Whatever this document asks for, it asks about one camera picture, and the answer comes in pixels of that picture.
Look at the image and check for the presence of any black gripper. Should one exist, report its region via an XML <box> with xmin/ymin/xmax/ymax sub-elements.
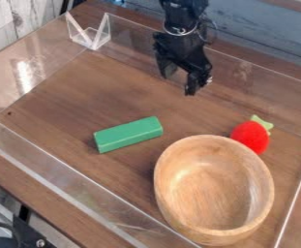
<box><xmin>152</xmin><ymin>32</ymin><xmax>212</xmax><ymax>96</ymax></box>

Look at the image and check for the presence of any red toy strawberry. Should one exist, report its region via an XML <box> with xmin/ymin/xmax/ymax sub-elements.
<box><xmin>231</xmin><ymin>114</ymin><xmax>275</xmax><ymax>155</ymax></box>

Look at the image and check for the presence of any green rectangular block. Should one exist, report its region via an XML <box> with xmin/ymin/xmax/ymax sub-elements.
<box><xmin>94</xmin><ymin>116</ymin><xmax>163</xmax><ymax>153</ymax></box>

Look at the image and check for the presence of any wooden bowl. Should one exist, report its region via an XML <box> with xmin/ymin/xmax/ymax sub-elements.
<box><xmin>154</xmin><ymin>135</ymin><xmax>275</xmax><ymax>246</ymax></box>

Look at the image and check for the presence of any black clamp under table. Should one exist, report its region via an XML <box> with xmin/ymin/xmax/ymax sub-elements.
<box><xmin>0</xmin><ymin>211</ymin><xmax>58</xmax><ymax>248</ymax></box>

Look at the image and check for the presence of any clear acrylic back wall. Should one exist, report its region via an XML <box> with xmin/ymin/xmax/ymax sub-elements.
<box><xmin>108</xmin><ymin>15</ymin><xmax>301</xmax><ymax>136</ymax></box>

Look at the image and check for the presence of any clear acrylic wall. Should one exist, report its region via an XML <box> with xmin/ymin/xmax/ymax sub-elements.
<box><xmin>108</xmin><ymin>15</ymin><xmax>301</xmax><ymax>136</ymax></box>
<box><xmin>0</xmin><ymin>109</ymin><xmax>202</xmax><ymax>248</ymax></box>

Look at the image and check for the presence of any clear acrylic corner bracket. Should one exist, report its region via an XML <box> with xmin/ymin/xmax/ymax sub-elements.
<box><xmin>64</xmin><ymin>13</ymin><xmax>111</xmax><ymax>50</ymax></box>

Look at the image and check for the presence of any clear acrylic front wall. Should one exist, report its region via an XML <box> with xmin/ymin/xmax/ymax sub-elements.
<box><xmin>0</xmin><ymin>109</ymin><xmax>202</xmax><ymax>248</ymax></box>

